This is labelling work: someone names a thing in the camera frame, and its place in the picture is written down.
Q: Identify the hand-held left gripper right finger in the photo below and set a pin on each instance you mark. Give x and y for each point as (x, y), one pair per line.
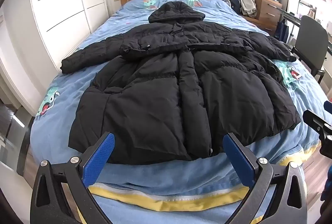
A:
(237, 159)

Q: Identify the beige cloth bag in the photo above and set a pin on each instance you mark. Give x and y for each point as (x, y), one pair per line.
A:
(249, 5)

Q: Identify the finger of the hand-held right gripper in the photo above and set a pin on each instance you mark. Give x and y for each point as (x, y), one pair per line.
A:
(315, 121)

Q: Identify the glass desk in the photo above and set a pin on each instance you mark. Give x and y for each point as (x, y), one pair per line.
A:
(291, 15)

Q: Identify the black hooded puffer coat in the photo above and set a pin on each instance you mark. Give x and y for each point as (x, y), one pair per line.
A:
(155, 97)

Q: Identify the dark blue bag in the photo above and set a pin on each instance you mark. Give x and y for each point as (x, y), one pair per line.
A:
(282, 30)

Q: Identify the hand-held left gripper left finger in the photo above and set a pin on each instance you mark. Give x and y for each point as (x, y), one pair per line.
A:
(101, 159)

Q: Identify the wooden nightstand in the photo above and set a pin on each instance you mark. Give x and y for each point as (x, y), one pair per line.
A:
(269, 12)

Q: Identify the grey chair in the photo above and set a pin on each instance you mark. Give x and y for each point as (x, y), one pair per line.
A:
(310, 37)

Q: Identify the bed with blue duvet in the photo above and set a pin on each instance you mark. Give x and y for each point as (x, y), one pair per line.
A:
(168, 182)

